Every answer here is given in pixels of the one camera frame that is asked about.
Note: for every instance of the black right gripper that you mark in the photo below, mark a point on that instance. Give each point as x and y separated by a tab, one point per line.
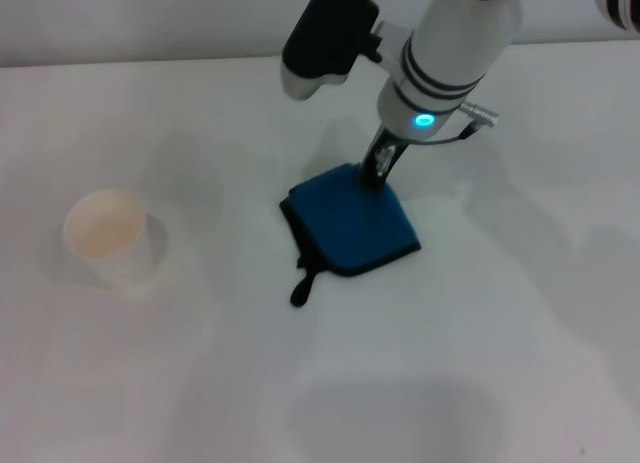
387	150

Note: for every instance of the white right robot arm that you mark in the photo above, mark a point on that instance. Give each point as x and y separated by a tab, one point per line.
450	43

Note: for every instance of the white paper cup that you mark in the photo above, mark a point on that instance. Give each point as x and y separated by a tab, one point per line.
107	233

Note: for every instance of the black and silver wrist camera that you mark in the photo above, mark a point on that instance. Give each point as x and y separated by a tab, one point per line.
330	33

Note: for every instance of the blue rag with black trim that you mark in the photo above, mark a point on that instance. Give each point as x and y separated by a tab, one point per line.
350	223

